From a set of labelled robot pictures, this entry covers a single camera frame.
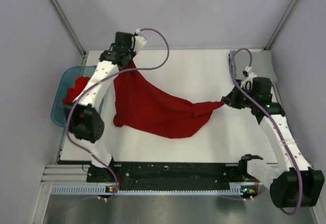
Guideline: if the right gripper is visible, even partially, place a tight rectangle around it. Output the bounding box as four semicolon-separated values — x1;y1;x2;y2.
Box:
222;82;257;109

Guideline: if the dark red t-shirt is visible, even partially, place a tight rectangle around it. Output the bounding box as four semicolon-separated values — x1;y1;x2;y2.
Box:
113;62;223;138

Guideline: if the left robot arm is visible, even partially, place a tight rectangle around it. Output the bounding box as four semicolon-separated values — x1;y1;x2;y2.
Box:
64;29;147;182

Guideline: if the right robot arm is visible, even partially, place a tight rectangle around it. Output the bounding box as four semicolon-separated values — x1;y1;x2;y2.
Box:
221;77;325;209

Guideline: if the folded blue white t-shirt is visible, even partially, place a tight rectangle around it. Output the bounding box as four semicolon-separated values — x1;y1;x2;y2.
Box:
228;50;241;82

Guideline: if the folded grey t-shirt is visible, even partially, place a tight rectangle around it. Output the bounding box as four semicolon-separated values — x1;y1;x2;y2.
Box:
233;50;277;83

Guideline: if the bright red t-shirt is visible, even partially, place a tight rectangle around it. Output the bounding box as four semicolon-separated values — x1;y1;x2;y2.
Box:
62;76;90;105

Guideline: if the teal plastic bin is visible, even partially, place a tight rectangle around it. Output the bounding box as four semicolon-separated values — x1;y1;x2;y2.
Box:
50;66;96;127

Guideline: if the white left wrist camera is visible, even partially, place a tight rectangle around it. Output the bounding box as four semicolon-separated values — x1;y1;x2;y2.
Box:
133;29;147;53

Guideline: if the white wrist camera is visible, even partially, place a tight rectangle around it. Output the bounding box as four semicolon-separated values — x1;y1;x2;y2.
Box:
133;29;147;53
240;66;257;91

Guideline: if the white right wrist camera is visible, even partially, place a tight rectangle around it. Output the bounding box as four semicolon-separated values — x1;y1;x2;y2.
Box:
240;66;257;91

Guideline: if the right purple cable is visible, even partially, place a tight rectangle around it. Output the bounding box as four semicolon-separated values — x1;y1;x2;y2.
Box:
229;47;305;216

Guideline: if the purple cable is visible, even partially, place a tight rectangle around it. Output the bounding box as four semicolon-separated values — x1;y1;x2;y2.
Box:
65;27;170;204
229;47;305;216

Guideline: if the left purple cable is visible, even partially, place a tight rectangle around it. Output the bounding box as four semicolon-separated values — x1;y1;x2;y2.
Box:
65;27;170;204

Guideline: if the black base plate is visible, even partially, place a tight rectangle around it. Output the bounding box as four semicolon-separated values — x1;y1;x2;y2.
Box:
87;161;261;191

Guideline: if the aluminium frame rail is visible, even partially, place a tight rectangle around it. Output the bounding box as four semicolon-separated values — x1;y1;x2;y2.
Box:
41;162;255;183

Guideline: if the grey slotted cable duct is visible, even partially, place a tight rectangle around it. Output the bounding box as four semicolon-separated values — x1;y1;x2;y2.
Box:
50;184;258;197

